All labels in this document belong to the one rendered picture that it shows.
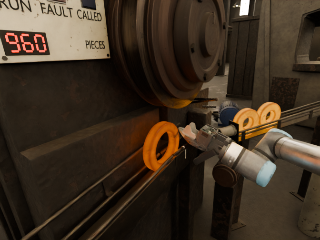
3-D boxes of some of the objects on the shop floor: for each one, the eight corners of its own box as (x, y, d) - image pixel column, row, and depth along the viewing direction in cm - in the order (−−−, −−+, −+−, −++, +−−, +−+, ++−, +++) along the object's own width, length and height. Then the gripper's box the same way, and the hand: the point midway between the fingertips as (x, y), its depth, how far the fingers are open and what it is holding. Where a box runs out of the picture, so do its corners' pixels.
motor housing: (205, 238, 112) (211, 162, 94) (218, 214, 129) (225, 145, 111) (227, 250, 105) (237, 171, 87) (237, 223, 122) (248, 151, 104)
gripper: (234, 136, 71) (187, 112, 81) (226, 145, 65) (177, 118, 74) (225, 153, 76) (182, 128, 85) (217, 163, 69) (172, 135, 78)
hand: (180, 130), depth 80 cm, fingers closed
